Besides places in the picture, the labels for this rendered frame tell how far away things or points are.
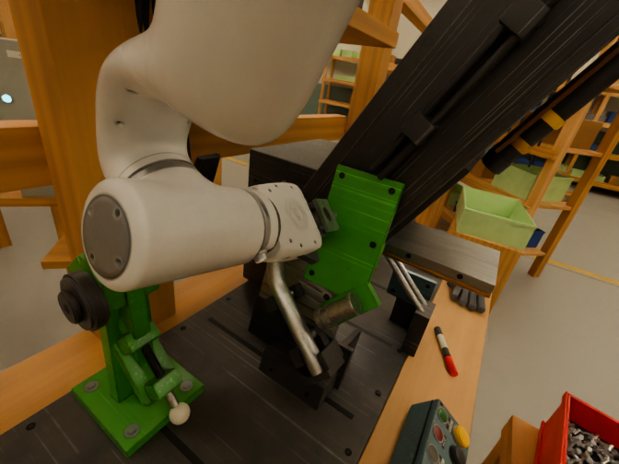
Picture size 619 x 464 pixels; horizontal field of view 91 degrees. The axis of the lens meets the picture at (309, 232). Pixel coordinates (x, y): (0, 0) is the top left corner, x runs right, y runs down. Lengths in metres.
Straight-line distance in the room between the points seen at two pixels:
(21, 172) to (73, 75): 0.17
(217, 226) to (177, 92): 0.12
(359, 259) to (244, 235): 0.26
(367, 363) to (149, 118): 0.57
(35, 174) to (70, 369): 0.34
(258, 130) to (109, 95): 0.13
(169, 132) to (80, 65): 0.23
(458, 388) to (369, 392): 0.18
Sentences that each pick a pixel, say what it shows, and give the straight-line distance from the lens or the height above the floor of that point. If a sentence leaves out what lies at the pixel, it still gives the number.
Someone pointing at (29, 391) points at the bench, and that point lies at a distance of 0.72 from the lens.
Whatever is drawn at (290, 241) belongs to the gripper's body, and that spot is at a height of 1.22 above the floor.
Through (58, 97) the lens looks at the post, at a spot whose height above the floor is 1.33.
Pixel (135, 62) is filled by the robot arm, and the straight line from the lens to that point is 0.21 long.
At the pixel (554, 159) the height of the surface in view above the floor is 1.10.
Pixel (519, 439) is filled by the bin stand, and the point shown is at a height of 0.80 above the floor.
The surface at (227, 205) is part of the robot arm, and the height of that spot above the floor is 1.28.
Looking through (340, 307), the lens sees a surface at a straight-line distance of 0.50.
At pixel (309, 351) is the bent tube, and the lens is 0.55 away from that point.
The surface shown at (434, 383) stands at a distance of 0.71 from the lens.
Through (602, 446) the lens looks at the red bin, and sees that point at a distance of 0.87.
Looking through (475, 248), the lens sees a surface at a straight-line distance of 0.72.
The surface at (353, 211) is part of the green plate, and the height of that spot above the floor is 1.21.
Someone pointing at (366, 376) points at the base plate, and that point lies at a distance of 0.66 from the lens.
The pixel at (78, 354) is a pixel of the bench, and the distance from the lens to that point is 0.74.
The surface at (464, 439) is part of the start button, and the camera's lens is 0.62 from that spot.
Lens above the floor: 1.39
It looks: 27 degrees down
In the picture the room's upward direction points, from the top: 9 degrees clockwise
